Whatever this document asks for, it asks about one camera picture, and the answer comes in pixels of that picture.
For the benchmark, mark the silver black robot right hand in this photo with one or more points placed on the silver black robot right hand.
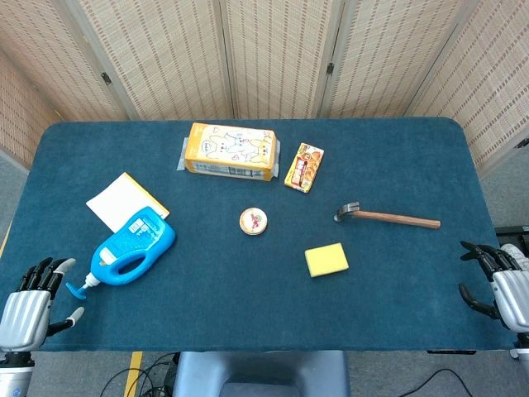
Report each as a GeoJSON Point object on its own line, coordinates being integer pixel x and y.
{"type": "Point", "coordinates": [510, 293]}

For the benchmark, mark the silver black robot left hand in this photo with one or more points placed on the silver black robot left hand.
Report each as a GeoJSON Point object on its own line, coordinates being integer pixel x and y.
{"type": "Point", "coordinates": [22, 314]}

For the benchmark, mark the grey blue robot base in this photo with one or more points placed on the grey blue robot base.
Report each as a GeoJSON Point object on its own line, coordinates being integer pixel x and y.
{"type": "Point", "coordinates": [260, 372]}

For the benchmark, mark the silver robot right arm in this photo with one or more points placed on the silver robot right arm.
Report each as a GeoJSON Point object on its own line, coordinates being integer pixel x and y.
{"type": "Point", "coordinates": [521, 345]}

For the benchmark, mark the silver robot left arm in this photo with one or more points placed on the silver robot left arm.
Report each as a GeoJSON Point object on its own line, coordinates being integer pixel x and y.
{"type": "Point", "coordinates": [12, 372]}

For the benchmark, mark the yellow sponge block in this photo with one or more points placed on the yellow sponge block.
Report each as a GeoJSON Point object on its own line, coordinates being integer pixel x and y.
{"type": "Point", "coordinates": [326, 259]}

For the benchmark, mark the black table control panel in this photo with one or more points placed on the black table control panel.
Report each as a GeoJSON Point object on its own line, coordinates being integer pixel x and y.
{"type": "Point", "coordinates": [450, 352]}

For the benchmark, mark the blue detergent pump bottle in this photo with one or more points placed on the blue detergent pump bottle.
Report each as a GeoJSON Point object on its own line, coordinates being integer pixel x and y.
{"type": "Point", "coordinates": [136, 240]}

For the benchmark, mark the white yellow notepad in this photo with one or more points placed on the white yellow notepad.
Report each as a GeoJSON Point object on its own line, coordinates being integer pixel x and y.
{"type": "Point", "coordinates": [120, 198]}

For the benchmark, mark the woven bamboo screen panel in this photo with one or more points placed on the woven bamboo screen panel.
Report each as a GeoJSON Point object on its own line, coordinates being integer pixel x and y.
{"type": "Point", "coordinates": [496, 82]}
{"type": "Point", "coordinates": [281, 54]}
{"type": "Point", "coordinates": [392, 54]}
{"type": "Point", "coordinates": [49, 49]}
{"type": "Point", "coordinates": [16, 116]}
{"type": "Point", "coordinates": [165, 58]}

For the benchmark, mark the dark blue tablecloth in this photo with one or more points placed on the dark blue tablecloth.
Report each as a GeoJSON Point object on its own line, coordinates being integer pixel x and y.
{"type": "Point", "coordinates": [248, 297]}

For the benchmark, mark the yellow curry roux box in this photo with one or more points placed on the yellow curry roux box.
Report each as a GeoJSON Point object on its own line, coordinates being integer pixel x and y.
{"type": "Point", "coordinates": [304, 167]}

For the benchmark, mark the round tin with red label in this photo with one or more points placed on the round tin with red label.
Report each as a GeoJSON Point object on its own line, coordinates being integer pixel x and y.
{"type": "Point", "coordinates": [253, 221]}

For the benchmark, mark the black metal screen hinge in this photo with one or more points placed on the black metal screen hinge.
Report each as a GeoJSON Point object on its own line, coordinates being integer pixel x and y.
{"type": "Point", "coordinates": [106, 77]}
{"type": "Point", "coordinates": [329, 68]}

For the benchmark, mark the yellow cartoon tissue pack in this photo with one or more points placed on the yellow cartoon tissue pack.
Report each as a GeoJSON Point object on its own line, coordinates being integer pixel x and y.
{"type": "Point", "coordinates": [231, 151]}

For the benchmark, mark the black equipment frame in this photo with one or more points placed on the black equipment frame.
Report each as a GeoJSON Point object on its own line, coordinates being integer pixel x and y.
{"type": "Point", "coordinates": [514, 233]}

